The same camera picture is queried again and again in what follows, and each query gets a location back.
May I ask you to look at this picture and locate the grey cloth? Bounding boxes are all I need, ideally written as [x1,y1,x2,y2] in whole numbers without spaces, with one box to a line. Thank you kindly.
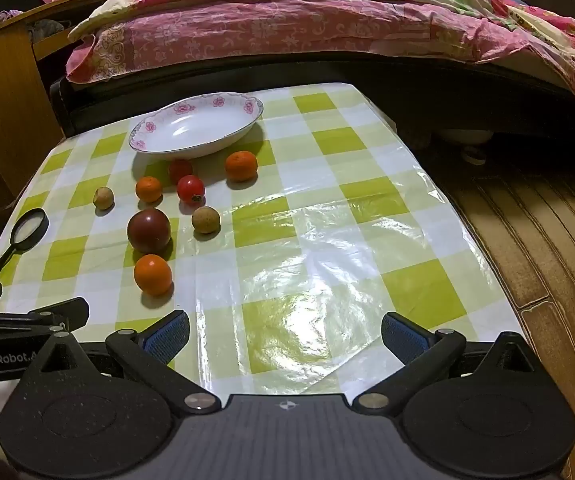
[28,19,72,42]

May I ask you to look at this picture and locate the pink floral quilt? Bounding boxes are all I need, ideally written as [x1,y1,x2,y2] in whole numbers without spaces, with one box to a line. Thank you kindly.
[65,0,575,113]

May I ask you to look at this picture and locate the black magnifying glass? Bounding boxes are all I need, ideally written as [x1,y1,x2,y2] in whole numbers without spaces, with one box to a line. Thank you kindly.
[0,208,49,281]

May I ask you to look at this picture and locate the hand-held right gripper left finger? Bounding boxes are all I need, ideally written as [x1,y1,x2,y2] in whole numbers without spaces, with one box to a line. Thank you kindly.
[15,309,222,415]

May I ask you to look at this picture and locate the dark purple tomato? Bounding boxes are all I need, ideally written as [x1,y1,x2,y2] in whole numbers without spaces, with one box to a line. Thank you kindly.
[127,208,172,255]

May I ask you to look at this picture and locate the red cherry tomato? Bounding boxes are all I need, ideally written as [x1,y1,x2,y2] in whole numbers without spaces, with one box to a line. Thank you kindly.
[168,159,194,184]
[177,175,206,206]

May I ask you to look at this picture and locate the green checked tablecloth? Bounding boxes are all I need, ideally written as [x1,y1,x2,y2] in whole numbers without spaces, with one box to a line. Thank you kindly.
[0,82,525,461]

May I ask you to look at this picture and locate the white floral rimmed plate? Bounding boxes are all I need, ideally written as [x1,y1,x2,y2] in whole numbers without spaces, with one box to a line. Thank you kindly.
[128,92,264,158]

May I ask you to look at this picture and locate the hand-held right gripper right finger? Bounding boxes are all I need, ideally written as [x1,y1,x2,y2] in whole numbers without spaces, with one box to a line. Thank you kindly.
[352,311,561,416]

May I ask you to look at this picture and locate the wooden cabinet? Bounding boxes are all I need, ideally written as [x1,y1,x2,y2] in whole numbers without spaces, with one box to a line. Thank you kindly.
[0,0,116,223]

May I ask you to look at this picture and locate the orange mandarin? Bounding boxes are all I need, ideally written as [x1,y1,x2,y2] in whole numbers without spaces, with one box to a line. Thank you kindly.
[134,254,174,296]
[225,151,259,183]
[135,176,164,204]

